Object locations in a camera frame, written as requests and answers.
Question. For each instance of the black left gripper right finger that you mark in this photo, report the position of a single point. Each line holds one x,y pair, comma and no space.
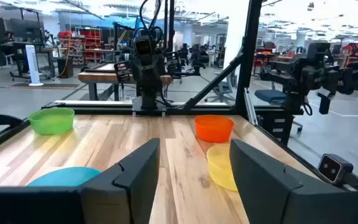
259,186

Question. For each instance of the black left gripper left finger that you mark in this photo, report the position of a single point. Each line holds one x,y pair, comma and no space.
135,186

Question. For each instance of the blue-violet plastic bowl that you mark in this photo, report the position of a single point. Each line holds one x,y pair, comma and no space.
64,177

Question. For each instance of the green plastic bowl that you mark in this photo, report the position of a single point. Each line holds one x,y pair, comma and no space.
51,123

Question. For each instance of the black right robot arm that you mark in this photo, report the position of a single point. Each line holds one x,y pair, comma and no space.
149,102

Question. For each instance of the black background robot arm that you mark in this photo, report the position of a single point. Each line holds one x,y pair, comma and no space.
309,74

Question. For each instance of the black plate with white text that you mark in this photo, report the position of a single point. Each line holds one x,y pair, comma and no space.
172,62
122,71

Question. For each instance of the wooden workbench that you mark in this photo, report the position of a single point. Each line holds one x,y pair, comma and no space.
104,77

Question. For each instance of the yellow plastic bowl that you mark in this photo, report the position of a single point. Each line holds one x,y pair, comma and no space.
219,168

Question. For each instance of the red parts shelving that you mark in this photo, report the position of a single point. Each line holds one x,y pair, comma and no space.
87,43

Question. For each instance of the orange plastic bowl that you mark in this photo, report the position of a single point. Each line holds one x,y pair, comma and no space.
213,130

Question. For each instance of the grey office chair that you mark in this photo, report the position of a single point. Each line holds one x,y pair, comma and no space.
222,88

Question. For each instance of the black waste bin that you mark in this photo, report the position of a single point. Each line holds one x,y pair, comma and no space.
65,67

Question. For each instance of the dark floor mat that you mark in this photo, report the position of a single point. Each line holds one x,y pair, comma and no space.
42,86

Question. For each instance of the white tower fan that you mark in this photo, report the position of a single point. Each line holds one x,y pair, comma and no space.
33,65

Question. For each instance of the black computer monitor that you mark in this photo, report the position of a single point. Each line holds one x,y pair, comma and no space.
26,29

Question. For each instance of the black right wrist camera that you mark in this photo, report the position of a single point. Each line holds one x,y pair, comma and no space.
143,46

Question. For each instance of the black table-level camera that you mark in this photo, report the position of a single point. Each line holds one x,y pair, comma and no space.
334,168

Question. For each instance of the black aluminium table frame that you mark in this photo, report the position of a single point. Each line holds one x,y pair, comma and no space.
247,62

